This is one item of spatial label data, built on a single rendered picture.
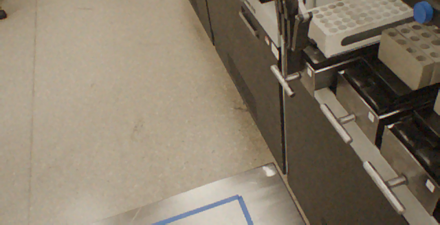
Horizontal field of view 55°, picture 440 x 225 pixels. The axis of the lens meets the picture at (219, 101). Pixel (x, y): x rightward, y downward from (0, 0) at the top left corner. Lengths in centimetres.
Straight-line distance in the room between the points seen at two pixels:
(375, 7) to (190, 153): 109
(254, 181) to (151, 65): 169
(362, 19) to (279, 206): 42
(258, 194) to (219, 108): 133
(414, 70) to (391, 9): 19
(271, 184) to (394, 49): 33
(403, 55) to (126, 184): 126
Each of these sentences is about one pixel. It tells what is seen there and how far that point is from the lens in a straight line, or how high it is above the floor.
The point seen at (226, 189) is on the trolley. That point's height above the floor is 82.
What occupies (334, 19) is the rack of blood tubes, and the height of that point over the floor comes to 86.
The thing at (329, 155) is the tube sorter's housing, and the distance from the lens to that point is 101.
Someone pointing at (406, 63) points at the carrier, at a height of 86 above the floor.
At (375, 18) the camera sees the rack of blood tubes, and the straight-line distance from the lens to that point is 88.
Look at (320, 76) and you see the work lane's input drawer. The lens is 83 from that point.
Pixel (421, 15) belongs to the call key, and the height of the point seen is 98.
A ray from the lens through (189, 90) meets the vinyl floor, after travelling 205.
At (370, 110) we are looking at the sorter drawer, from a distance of 75.
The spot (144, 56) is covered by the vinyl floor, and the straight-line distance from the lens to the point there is 235.
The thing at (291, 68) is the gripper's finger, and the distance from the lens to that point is 87.
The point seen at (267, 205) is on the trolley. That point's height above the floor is 82.
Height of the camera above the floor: 133
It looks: 43 degrees down
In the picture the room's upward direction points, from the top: 10 degrees counter-clockwise
